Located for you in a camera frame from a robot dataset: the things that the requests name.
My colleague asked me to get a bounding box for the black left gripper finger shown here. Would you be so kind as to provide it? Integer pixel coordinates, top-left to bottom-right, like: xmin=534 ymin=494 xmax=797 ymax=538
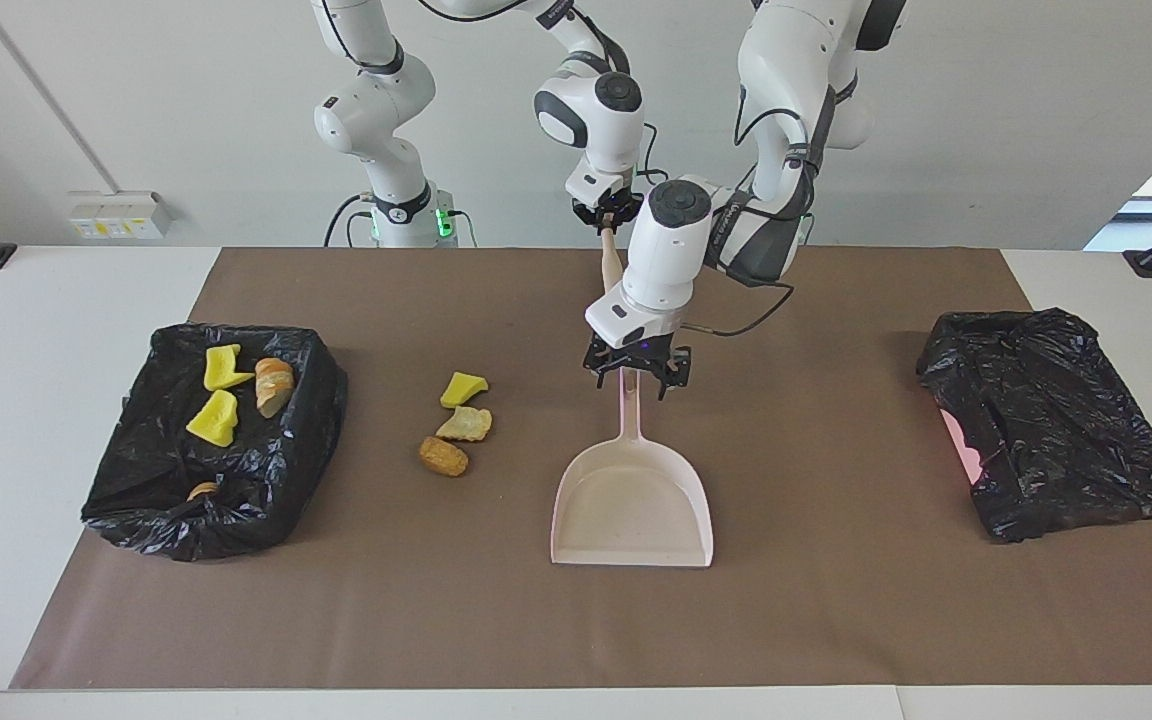
xmin=582 ymin=345 xmax=627 ymax=393
xmin=648 ymin=345 xmax=694 ymax=402

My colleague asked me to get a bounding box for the beige hand brush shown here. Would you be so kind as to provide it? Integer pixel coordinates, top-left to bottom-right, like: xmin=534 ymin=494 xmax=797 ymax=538
xmin=596 ymin=225 xmax=632 ymax=301

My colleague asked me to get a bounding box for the pale pink dustpan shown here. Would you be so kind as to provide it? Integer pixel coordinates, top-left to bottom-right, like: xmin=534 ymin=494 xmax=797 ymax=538
xmin=550 ymin=368 xmax=715 ymax=569

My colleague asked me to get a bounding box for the yellow wedge sponge piece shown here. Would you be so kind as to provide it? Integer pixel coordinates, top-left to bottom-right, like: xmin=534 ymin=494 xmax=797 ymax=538
xmin=440 ymin=372 xmax=490 ymax=409

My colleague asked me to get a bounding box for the pale bread chunk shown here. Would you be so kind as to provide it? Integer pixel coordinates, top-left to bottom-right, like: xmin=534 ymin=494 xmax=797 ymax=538
xmin=436 ymin=406 xmax=494 ymax=443

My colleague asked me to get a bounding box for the brown fried food piece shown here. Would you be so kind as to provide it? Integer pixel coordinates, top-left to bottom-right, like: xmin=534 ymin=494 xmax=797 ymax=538
xmin=419 ymin=436 xmax=470 ymax=478

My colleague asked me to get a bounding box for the striped bread roll piece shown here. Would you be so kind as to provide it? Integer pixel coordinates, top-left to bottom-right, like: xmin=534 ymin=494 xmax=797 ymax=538
xmin=254 ymin=357 xmax=295 ymax=419

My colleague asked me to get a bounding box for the yellow notched sponge piece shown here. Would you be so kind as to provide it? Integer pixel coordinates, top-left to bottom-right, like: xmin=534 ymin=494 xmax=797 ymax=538
xmin=203 ymin=345 xmax=255 ymax=392

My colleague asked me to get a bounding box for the yellow oblong sponge piece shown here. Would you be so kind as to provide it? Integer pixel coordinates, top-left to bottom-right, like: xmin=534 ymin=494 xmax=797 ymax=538
xmin=186 ymin=390 xmax=240 ymax=448

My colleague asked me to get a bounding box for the black bag lined pink bin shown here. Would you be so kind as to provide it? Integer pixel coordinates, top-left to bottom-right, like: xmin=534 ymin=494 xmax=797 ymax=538
xmin=916 ymin=308 xmax=1152 ymax=544

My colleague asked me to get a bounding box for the brown table mat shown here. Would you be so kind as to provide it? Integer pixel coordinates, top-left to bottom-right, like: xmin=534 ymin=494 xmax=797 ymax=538
xmin=11 ymin=247 xmax=1152 ymax=691

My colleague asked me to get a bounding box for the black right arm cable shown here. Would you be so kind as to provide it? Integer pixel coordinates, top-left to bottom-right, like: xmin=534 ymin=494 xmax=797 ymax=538
xmin=416 ymin=0 xmax=672 ymax=191

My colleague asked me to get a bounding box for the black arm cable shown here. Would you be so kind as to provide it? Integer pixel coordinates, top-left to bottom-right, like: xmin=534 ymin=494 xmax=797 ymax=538
xmin=416 ymin=0 xmax=672 ymax=191
xmin=681 ymin=80 xmax=819 ymax=338

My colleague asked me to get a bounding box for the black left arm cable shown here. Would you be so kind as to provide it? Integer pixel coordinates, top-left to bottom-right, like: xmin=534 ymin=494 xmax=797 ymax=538
xmin=681 ymin=80 xmax=819 ymax=338

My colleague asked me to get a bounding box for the black base cable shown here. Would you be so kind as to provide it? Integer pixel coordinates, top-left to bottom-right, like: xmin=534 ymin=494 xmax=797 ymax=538
xmin=324 ymin=193 xmax=377 ymax=249

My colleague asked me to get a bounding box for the white wall socket box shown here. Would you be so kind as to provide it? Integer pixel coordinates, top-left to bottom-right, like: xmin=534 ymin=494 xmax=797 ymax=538
xmin=68 ymin=191 xmax=172 ymax=241

